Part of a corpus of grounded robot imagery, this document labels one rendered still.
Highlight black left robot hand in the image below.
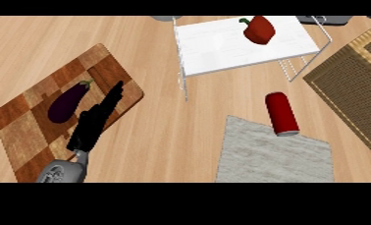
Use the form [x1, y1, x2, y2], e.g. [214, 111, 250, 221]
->
[64, 80, 126, 153]

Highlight red can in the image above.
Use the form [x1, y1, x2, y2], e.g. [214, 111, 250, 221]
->
[263, 91, 301, 138]

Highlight dark purple eggplant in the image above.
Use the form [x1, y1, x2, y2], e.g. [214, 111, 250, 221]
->
[45, 79, 95, 125]

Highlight grey rounded object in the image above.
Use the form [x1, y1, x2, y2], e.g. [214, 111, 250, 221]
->
[148, 15, 185, 23]

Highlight grey textured placemat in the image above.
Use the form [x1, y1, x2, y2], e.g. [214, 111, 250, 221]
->
[214, 114, 335, 184]

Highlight checkered wooden cutting board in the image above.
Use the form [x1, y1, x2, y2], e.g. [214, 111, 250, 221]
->
[0, 42, 144, 184]

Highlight dark grey flat object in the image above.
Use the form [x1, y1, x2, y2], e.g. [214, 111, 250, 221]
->
[294, 15, 354, 27]

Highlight red bell pepper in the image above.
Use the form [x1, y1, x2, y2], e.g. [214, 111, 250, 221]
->
[236, 15, 276, 46]

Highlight brown woven placemat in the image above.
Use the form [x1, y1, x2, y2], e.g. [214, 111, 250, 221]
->
[301, 28, 371, 149]

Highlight white wire tiered shelf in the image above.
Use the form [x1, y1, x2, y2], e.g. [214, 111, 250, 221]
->
[170, 15, 334, 103]

